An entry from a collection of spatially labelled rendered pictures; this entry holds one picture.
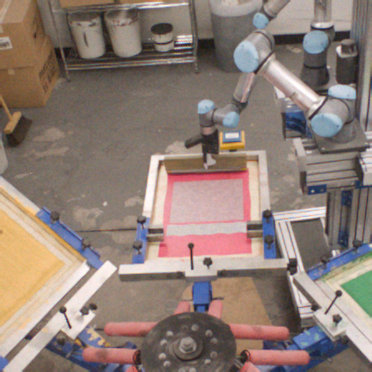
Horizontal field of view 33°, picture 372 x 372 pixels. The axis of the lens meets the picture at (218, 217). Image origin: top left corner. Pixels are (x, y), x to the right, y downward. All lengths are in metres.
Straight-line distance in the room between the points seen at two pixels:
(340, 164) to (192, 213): 0.71
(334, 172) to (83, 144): 2.79
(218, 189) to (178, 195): 0.19
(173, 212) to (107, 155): 2.16
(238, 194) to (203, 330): 1.14
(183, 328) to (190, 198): 1.13
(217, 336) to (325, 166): 1.17
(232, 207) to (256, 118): 2.39
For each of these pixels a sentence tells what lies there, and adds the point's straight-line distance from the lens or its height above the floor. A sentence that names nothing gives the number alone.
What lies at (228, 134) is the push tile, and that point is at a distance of 3.42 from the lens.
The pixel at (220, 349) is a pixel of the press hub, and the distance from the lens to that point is 1.99.
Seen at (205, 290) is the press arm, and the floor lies 1.04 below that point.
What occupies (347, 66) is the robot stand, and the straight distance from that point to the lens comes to 2.98.
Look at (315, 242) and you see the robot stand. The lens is 3.87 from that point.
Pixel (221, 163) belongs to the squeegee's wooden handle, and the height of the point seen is 1.01.
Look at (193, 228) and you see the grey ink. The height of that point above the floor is 0.96.
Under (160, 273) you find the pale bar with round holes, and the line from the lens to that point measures 2.60.
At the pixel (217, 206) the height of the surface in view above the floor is 0.95.
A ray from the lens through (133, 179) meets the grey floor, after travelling 4.79.
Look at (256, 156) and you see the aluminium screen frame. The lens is 3.23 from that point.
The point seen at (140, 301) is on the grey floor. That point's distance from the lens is 3.91.
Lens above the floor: 2.91
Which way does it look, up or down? 42 degrees down
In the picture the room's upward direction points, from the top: 5 degrees counter-clockwise
